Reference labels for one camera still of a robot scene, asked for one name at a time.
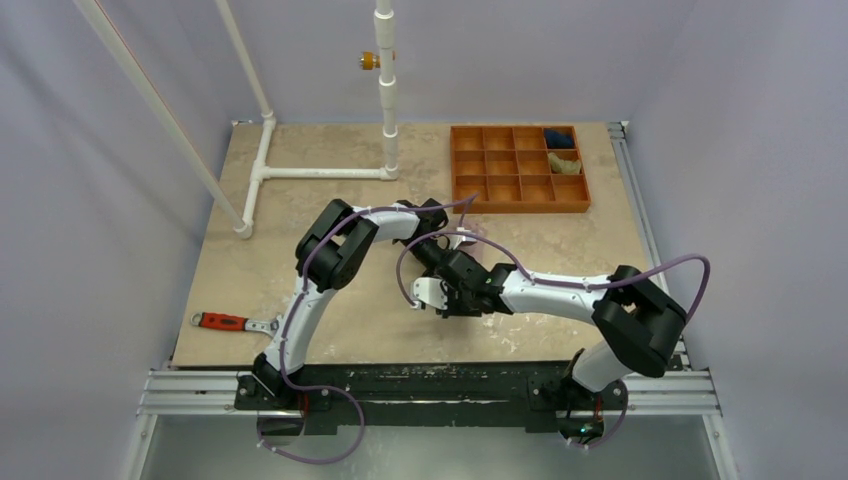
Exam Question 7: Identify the orange compartment tray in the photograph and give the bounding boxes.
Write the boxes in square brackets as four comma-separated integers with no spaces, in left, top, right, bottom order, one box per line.
[450,125,591,214]

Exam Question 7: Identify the pink and white underwear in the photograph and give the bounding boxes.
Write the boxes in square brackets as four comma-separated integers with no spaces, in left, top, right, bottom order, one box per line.
[453,225,486,248]

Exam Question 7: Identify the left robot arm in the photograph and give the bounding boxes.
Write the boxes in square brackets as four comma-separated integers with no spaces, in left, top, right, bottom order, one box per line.
[251,199,448,409]

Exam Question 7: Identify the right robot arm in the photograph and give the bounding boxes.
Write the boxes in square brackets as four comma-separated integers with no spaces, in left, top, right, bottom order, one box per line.
[411,251,688,407]

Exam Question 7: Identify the rolled olive cloth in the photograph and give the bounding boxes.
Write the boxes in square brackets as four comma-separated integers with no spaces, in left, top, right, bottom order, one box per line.
[547,152,582,175]

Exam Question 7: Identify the rolled blue cloth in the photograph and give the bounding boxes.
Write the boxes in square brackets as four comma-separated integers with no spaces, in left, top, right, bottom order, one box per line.
[543,129,576,150]

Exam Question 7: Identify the orange yellow valve knob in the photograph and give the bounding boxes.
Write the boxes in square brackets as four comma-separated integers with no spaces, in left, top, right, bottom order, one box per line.
[358,51,382,71]

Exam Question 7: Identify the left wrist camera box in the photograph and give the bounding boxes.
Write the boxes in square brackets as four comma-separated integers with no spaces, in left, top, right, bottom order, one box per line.
[443,227,477,249]

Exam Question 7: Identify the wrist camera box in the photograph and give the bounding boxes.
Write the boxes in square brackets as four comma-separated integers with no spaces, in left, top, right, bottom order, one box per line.
[443,227,477,249]
[411,277,448,311]

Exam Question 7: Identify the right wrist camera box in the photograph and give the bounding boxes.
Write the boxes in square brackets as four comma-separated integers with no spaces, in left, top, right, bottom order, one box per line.
[411,277,448,311]

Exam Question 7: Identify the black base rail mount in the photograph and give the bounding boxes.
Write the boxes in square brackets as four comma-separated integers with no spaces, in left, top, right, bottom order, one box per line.
[234,357,626,438]

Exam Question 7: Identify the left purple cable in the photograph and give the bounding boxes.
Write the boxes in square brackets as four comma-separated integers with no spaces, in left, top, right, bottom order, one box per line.
[256,193,481,465]

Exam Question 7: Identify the purple cable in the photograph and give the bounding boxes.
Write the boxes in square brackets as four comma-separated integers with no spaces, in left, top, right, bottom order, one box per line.
[256,193,481,465]
[395,231,712,452]

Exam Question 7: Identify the white PVC pipe frame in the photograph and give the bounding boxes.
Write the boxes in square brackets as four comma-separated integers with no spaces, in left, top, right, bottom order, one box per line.
[76,1,400,242]

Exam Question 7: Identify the aluminium frame rails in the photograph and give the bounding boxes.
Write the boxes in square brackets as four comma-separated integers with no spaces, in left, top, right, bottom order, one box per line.
[135,121,740,480]

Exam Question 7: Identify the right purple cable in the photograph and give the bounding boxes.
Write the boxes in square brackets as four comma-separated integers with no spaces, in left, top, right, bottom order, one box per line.
[395,231,712,452]

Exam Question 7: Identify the adjustable wrench red handle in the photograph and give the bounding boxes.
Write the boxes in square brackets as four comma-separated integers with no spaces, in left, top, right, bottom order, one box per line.
[190,312,280,337]

